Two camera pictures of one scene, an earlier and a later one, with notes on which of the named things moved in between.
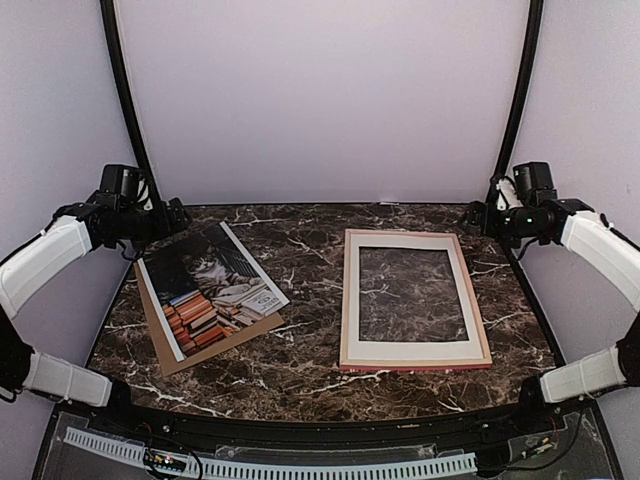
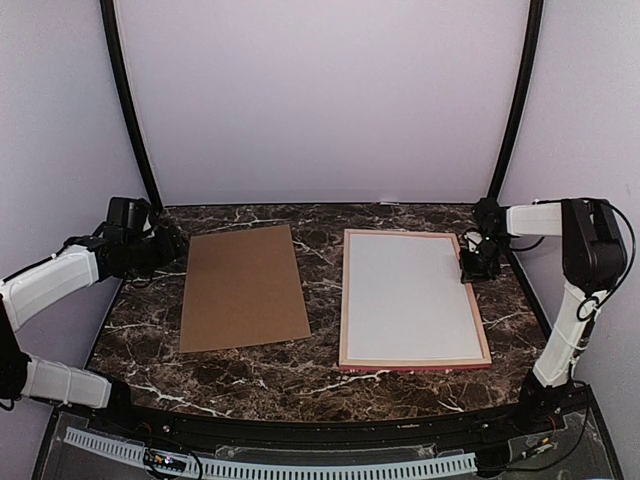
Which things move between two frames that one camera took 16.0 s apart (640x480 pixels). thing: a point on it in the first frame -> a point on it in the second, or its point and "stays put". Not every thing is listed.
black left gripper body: (143, 229) -> (144, 257)
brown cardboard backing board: (169, 354) -> (242, 287)
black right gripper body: (512, 230) -> (484, 263)
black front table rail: (138, 415) stays put
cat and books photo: (205, 290) -> (406, 299)
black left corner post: (111, 26) stays put
